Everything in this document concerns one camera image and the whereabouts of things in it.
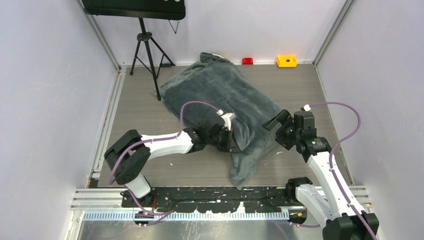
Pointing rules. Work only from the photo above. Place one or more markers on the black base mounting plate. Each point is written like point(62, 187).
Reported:
point(252, 199)

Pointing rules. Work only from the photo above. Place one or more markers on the yellow small bin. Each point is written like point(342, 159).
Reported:
point(286, 61)

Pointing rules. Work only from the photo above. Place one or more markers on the grey plush pillowcase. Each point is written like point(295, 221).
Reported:
point(212, 82)

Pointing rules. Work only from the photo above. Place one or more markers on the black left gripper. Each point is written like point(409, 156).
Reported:
point(230, 145)

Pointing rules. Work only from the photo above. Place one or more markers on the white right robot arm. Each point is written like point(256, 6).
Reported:
point(338, 213)

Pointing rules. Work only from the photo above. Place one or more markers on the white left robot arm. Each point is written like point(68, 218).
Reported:
point(128, 155)

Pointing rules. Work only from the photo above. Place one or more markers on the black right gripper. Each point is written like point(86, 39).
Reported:
point(286, 143)

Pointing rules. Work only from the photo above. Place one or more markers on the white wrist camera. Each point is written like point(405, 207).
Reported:
point(306, 108)
point(227, 117)

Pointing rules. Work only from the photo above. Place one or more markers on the black panel on tripod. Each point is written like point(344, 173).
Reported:
point(152, 9)

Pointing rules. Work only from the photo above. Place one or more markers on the aluminium front rail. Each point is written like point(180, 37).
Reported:
point(105, 204)

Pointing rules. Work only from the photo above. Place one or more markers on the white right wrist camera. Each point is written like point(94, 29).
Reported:
point(306, 108)

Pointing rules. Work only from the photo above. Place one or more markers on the black tripod stand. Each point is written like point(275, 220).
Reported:
point(145, 37)

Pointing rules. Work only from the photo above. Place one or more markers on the aluminium left side rail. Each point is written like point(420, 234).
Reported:
point(107, 124)

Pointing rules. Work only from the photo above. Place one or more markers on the aluminium rail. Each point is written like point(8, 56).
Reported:
point(107, 124)
point(105, 204)

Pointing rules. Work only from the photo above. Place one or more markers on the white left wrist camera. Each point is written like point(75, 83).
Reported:
point(227, 117)

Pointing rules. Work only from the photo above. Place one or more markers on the red small block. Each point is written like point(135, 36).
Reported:
point(247, 61)

